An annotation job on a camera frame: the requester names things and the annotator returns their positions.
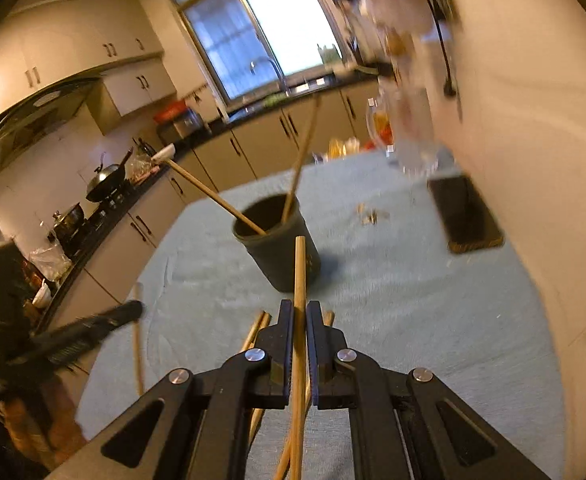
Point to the metal box appliance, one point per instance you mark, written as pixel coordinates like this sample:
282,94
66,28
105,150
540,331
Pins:
183,127

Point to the metal cooking pot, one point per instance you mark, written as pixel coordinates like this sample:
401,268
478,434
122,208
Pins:
68,220

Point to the black kitchen countertop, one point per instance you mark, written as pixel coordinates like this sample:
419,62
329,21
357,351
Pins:
80,260

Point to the clear glass mug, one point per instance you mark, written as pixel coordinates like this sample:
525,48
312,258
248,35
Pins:
413,130

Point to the dark grey chopstick holder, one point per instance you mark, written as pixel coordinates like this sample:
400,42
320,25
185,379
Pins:
273,260

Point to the plastic bag of snacks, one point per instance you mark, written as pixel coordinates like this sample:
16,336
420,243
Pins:
345,147

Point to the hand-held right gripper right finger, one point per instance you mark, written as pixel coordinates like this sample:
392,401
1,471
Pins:
312,360

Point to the metal sink faucet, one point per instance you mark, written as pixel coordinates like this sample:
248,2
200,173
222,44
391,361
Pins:
283,82

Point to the light blue tablecloth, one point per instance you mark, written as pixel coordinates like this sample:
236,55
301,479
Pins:
398,310

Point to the black smartphone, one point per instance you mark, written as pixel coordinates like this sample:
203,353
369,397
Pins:
465,215

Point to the red container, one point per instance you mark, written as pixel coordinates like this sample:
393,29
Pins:
172,111

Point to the beige base cabinets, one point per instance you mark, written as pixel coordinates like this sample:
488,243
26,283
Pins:
118,260

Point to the range hood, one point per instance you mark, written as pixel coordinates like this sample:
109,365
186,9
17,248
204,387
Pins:
33,120

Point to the kitchen window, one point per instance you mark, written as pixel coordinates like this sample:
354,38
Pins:
273,20

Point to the scattered seed shells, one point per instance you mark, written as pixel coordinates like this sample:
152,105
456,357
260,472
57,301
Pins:
371,217

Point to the clear plastic bag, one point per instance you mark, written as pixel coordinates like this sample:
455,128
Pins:
50,262

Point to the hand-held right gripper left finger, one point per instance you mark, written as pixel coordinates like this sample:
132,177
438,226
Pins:
288,355

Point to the beige wall cabinets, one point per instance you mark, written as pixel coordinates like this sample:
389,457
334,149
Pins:
73,35

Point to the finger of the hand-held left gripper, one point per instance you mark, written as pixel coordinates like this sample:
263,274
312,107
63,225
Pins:
88,332

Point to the black wok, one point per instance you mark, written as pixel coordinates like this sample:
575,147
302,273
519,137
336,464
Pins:
104,180

